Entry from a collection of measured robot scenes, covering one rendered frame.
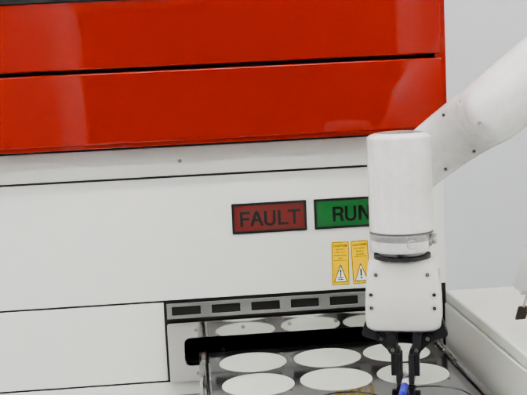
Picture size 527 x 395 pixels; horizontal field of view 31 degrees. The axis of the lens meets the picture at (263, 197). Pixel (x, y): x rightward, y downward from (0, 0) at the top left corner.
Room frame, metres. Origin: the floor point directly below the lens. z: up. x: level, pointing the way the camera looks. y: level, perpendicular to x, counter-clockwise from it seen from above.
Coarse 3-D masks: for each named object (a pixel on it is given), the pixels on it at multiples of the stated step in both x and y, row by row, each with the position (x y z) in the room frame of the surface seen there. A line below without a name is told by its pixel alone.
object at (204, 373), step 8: (200, 352) 1.45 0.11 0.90; (200, 360) 1.41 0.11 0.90; (200, 368) 1.37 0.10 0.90; (208, 368) 1.37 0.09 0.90; (200, 376) 1.34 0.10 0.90; (208, 376) 1.33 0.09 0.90; (200, 384) 1.30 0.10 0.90; (208, 384) 1.29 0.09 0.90; (200, 392) 1.27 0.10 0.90; (208, 392) 1.26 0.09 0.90
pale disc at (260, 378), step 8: (240, 376) 1.33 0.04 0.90; (248, 376) 1.32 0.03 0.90; (256, 376) 1.32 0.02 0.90; (264, 376) 1.32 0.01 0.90; (272, 376) 1.32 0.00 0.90; (280, 376) 1.32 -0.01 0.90; (224, 384) 1.29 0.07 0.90; (232, 384) 1.29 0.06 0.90; (240, 384) 1.29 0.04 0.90; (248, 384) 1.29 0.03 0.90; (256, 384) 1.29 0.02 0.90; (264, 384) 1.29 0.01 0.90; (272, 384) 1.28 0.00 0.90; (280, 384) 1.28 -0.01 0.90; (288, 384) 1.28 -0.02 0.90; (232, 392) 1.26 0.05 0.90; (240, 392) 1.26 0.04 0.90; (248, 392) 1.26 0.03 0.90; (256, 392) 1.25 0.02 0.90; (264, 392) 1.25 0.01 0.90; (272, 392) 1.25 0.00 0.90; (280, 392) 1.25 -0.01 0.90
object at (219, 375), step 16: (224, 352) 1.45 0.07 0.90; (240, 352) 1.45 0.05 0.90; (256, 352) 1.45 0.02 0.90; (272, 352) 1.44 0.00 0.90; (288, 352) 1.44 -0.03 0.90; (432, 352) 1.40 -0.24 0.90; (288, 368) 1.35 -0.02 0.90; (304, 368) 1.35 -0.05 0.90; (320, 368) 1.34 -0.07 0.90; (352, 368) 1.34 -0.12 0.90; (368, 368) 1.33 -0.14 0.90; (448, 368) 1.32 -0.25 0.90; (368, 384) 1.26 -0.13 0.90; (384, 384) 1.26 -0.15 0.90; (400, 384) 1.26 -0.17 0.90; (432, 384) 1.25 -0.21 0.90; (448, 384) 1.25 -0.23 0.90; (464, 384) 1.24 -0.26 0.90
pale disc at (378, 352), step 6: (366, 348) 1.44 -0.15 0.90; (372, 348) 1.44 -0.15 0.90; (378, 348) 1.43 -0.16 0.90; (384, 348) 1.43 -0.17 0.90; (402, 348) 1.43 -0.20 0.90; (408, 348) 1.43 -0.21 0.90; (426, 348) 1.42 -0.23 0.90; (366, 354) 1.40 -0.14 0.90; (372, 354) 1.40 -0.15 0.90; (378, 354) 1.40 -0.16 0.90; (384, 354) 1.40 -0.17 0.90; (390, 354) 1.40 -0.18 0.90; (402, 354) 1.40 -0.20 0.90; (408, 354) 1.39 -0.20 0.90; (420, 354) 1.39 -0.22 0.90; (426, 354) 1.39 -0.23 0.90; (378, 360) 1.37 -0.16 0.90; (384, 360) 1.37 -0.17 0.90; (390, 360) 1.37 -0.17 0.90; (408, 360) 1.37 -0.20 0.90
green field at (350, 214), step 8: (352, 200) 1.51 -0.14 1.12; (360, 200) 1.51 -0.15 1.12; (368, 200) 1.51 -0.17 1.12; (320, 208) 1.51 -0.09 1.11; (328, 208) 1.51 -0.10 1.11; (336, 208) 1.51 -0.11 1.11; (344, 208) 1.51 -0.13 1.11; (352, 208) 1.51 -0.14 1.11; (360, 208) 1.51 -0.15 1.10; (368, 208) 1.51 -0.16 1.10; (320, 216) 1.51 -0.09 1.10; (328, 216) 1.51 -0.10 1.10; (336, 216) 1.51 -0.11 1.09; (344, 216) 1.51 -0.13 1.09; (352, 216) 1.51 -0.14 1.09; (360, 216) 1.51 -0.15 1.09; (368, 216) 1.51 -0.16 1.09; (320, 224) 1.51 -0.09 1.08; (328, 224) 1.51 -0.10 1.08; (336, 224) 1.51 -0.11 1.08; (344, 224) 1.51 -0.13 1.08; (352, 224) 1.51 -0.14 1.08
